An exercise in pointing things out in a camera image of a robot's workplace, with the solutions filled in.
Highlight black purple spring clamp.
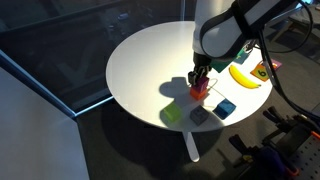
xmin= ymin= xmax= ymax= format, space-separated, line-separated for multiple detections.
xmin=262 ymin=105 xmax=320 ymax=141

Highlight yellow-green block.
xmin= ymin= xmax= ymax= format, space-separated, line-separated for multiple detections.
xmin=162 ymin=102 xmax=183 ymax=123

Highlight blue block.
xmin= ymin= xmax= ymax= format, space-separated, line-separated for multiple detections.
xmin=213 ymin=98 xmax=237 ymax=120

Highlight white table leg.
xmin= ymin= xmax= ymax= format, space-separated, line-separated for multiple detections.
xmin=182 ymin=131 xmax=201 ymax=163

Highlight grey block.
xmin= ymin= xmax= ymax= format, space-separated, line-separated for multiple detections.
xmin=189 ymin=104 xmax=210 ymax=127

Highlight dark bench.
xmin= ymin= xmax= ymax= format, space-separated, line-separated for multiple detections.
xmin=271 ymin=6 xmax=320 ymax=54

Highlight orange block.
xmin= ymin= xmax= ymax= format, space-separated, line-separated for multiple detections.
xmin=189 ymin=85 xmax=208 ymax=101

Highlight purple orange number six cube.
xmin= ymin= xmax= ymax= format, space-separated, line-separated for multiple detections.
xmin=250 ymin=58 xmax=283 ymax=82

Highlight purple spring clamp orange tips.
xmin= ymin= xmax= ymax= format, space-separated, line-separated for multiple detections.
xmin=228 ymin=134 xmax=300 ymax=177

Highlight black perforated mounting board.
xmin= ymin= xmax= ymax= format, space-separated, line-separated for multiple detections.
xmin=286 ymin=134 xmax=320 ymax=180

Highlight yellow banana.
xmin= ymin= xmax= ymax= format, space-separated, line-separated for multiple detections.
xmin=228 ymin=64 xmax=262 ymax=90

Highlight blue number four cube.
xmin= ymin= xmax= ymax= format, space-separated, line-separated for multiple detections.
xmin=233 ymin=49 xmax=252 ymax=65

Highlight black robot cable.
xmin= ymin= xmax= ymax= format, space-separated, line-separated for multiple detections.
xmin=254 ymin=0 xmax=320 ymax=123

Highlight pink block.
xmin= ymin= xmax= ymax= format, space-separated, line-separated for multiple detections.
xmin=196 ymin=76 xmax=210 ymax=94

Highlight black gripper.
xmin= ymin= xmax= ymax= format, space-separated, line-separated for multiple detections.
xmin=187 ymin=51 xmax=213 ymax=86

